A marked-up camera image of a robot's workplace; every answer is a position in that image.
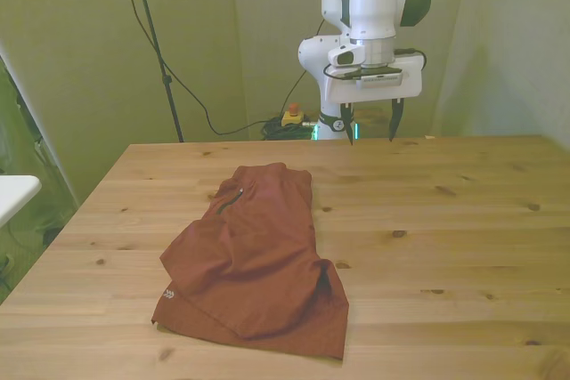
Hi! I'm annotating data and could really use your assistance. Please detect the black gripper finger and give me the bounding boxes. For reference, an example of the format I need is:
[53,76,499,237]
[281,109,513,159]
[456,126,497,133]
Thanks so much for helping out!
[387,98,405,143]
[340,103,356,147]

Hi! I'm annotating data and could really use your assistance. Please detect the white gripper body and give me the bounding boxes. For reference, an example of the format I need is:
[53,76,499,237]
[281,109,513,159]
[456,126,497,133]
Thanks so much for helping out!
[322,54,424,106]

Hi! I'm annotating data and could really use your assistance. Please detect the rust red shorts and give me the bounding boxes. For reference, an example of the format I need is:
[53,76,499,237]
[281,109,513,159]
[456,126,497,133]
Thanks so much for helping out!
[150,162,351,361]

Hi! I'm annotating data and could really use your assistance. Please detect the yellow emergency stop box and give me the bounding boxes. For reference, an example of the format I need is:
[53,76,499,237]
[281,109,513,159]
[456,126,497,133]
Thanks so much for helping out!
[281,102,309,129]

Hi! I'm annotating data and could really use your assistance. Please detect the black tripod stand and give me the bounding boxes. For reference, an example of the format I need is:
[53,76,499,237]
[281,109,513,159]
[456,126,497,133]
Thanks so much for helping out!
[126,0,186,144]

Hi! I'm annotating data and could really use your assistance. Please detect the white board edge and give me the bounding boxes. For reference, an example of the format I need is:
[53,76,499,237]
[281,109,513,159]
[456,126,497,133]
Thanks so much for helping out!
[0,174,43,229]

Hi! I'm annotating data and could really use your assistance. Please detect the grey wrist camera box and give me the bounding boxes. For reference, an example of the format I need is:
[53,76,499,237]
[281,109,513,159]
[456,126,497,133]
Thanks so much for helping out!
[354,66,405,86]

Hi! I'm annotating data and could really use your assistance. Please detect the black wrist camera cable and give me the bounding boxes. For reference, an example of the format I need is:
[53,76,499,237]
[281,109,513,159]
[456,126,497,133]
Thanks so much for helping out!
[322,47,428,84]

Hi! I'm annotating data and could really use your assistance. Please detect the coiled dark cable bundle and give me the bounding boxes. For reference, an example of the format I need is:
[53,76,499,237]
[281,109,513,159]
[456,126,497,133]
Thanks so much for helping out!
[259,115,320,141]

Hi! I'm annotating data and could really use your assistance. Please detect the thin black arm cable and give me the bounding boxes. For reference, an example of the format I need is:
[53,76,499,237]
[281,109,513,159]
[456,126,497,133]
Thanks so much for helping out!
[282,0,327,115]

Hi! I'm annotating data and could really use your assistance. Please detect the black hanging cable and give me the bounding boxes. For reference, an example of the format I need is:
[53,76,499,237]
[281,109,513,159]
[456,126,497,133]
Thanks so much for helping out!
[113,0,286,137]

